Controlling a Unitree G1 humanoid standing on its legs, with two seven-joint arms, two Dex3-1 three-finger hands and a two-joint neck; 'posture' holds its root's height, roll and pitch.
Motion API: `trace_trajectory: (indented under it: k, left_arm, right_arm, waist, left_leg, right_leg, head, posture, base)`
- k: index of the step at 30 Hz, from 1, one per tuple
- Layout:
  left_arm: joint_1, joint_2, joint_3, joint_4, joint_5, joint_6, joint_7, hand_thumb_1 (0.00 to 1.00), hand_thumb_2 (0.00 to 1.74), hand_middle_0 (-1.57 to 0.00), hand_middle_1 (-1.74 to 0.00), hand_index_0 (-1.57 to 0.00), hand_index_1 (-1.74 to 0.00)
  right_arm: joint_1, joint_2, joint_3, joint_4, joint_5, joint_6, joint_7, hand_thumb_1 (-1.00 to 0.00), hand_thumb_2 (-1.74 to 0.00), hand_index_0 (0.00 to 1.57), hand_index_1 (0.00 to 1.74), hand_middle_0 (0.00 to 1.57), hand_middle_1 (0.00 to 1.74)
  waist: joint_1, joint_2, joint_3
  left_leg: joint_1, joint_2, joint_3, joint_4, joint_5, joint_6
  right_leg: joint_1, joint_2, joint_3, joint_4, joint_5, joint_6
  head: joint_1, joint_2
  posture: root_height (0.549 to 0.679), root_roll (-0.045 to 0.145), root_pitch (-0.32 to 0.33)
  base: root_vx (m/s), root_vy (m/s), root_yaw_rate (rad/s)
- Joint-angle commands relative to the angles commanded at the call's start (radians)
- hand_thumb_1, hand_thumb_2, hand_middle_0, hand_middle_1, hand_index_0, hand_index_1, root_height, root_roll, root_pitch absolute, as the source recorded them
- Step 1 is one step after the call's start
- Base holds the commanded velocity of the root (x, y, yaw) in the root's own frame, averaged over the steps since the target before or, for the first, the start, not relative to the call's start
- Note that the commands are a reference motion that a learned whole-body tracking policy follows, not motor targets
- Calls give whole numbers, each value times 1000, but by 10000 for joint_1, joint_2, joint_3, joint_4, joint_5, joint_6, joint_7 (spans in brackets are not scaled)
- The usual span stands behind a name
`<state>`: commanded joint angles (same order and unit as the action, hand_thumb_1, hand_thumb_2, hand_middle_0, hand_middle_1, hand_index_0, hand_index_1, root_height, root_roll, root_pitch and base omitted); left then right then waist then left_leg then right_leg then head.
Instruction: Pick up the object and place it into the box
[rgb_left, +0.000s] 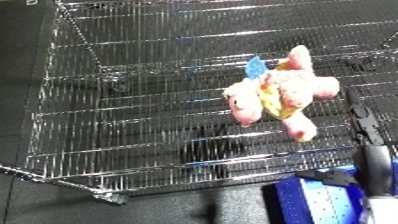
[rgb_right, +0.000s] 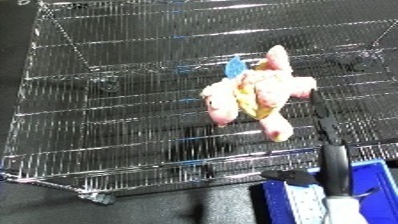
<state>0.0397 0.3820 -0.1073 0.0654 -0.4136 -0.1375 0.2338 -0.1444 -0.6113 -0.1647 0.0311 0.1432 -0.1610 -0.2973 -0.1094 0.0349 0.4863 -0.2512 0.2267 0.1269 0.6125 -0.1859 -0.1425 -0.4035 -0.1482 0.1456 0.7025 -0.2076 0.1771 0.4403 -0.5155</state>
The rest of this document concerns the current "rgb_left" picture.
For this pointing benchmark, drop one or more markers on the pink and yellow soft toy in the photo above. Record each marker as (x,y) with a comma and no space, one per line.
(293,90)

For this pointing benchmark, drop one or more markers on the pale right robot forearm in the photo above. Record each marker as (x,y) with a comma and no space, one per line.
(382,210)

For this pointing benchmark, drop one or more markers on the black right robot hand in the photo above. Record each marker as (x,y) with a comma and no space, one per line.
(377,166)

